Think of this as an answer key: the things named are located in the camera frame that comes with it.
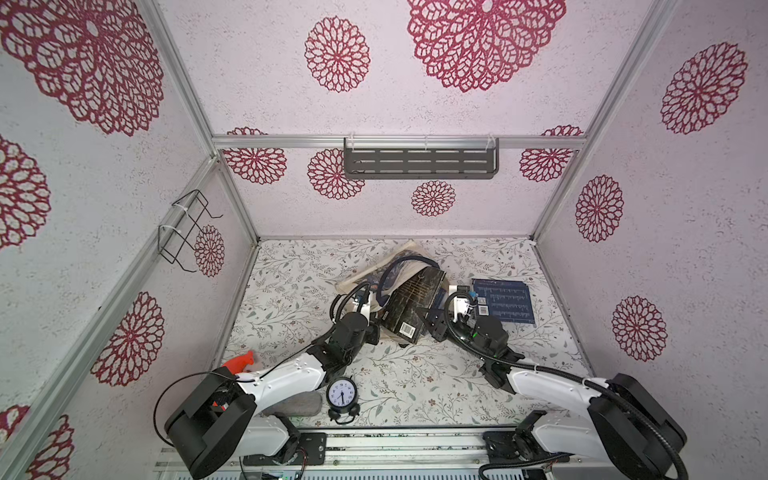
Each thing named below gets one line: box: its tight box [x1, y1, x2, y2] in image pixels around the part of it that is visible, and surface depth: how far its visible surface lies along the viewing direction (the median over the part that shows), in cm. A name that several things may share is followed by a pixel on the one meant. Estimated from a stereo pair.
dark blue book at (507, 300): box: [472, 278, 535, 324], surface depth 99 cm
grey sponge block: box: [261, 391, 322, 417], surface depth 79 cm
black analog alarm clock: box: [326, 376, 360, 424], surface depth 81 cm
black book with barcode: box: [381, 266, 446, 344], surface depth 80 cm
